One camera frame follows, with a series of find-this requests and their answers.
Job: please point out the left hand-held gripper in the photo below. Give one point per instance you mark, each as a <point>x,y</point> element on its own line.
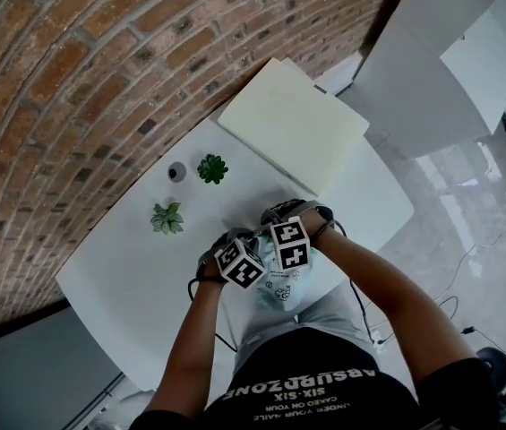
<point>241,264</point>

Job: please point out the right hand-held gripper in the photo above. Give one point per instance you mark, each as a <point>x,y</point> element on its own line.
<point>293,244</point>

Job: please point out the printed clear plastic bag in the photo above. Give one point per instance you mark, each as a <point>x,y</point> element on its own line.
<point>284,291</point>

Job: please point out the person's right forearm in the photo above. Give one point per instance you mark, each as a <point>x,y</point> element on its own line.
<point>391,294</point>

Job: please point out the person's left forearm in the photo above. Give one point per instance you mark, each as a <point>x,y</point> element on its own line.
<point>190,343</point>

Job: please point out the person's grey trousers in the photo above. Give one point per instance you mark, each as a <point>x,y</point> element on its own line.
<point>319,316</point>

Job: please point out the variegated leafy potted plant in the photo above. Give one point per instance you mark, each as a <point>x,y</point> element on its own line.
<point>167,218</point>

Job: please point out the dark green potted succulent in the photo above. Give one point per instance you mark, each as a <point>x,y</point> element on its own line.
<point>212,168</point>

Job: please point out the cream flat box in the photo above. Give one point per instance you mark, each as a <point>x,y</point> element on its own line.
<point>293,123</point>

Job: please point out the white power strip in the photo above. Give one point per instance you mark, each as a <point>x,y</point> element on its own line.
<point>380,341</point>

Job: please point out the person's black printed t-shirt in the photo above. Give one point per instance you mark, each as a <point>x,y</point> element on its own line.
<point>315,392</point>

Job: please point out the white shelving cabinet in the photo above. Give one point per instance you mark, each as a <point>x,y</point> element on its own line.
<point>422,83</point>

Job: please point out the grey low cabinet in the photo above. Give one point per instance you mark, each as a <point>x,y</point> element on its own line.
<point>33,374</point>

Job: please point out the black round chair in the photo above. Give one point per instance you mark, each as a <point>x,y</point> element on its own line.
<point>496,367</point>

